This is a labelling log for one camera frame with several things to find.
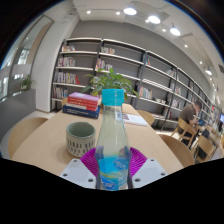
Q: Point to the group of slatted wooden chairs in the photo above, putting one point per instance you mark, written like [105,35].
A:
[205,143]

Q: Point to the wooden chair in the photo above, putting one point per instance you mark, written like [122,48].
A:
[178,150]
[64,102]
[146,116]
[23,133]

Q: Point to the grey-green patterned mug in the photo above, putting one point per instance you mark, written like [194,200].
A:
[80,143]

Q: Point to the thick blue book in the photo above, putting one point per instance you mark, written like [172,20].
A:
[80,112]

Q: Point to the red book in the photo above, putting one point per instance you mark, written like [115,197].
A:
[81,104]

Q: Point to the large leafy potted plant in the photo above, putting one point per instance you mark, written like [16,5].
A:
[111,81]

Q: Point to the clear bottle with blue cap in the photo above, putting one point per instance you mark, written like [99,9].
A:
[112,140]

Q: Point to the small green potted plant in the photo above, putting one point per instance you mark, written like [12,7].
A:
[26,82]

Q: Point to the grey shelf unit with books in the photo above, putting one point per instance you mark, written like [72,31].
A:
[126,56]

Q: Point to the person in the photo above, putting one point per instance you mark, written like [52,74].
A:
[187,115]

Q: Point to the pink book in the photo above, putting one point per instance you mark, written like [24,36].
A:
[83,96]

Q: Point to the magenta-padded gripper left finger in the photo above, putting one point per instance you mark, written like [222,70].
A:
[78,173]

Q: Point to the group of ceiling lights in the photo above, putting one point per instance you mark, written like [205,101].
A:
[154,19]

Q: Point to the open white magazine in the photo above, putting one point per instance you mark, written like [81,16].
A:
[136,120]

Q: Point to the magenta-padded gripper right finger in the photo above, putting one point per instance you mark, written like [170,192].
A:
[148,172]

